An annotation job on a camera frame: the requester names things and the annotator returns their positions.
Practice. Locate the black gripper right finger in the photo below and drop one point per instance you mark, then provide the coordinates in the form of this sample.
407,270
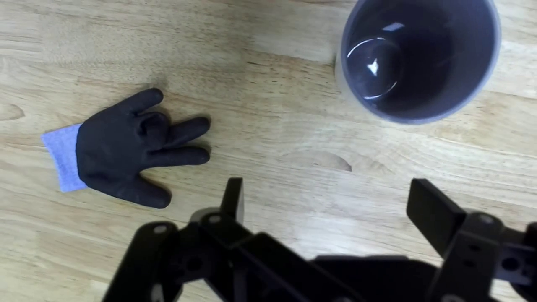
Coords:
481,256

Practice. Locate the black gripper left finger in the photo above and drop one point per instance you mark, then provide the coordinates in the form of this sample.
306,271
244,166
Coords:
224,261

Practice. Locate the black work glove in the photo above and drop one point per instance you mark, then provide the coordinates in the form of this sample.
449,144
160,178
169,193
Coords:
118,151

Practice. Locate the white ceramic mug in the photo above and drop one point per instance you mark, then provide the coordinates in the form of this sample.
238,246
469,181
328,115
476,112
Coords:
420,67

